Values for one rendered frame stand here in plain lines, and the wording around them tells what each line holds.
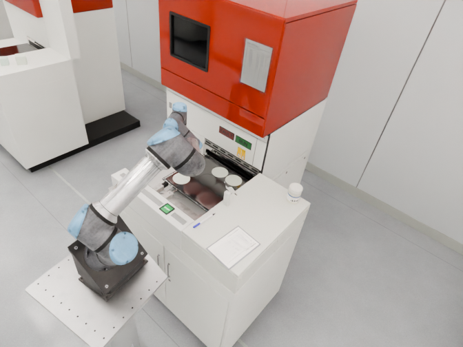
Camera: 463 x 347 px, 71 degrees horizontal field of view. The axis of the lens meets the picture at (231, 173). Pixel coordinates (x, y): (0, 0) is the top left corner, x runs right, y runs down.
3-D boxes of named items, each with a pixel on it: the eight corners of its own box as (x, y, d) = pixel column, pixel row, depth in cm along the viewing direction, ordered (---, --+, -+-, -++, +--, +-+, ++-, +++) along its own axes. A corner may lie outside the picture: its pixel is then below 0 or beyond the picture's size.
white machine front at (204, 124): (169, 133, 238) (169, 81, 213) (258, 188, 202) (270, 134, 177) (167, 134, 236) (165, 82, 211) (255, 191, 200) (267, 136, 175)
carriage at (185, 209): (159, 189, 188) (159, 186, 186) (205, 224, 172) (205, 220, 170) (148, 196, 183) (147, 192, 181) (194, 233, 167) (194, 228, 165)
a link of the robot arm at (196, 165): (215, 173, 127) (205, 140, 172) (196, 153, 123) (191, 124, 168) (193, 192, 128) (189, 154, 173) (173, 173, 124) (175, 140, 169)
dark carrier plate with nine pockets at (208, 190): (207, 155, 210) (207, 154, 210) (248, 181, 195) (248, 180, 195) (165, 179, 189) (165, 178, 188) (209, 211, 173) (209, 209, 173)
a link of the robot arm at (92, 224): (94, 258, 117) (199, 149, 124) (58, 233, 111) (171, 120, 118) (95, 246, 128) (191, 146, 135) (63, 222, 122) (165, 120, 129)
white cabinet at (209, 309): (184, 224, 281) (186, 146, 228) (277, 296, 238) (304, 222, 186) (120, 270, 240) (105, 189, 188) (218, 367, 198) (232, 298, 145)
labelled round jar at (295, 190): (290, 193, 180) (293, 180, 174) (301, 200, 177) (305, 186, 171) (283, 200, 176) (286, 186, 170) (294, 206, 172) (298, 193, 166)
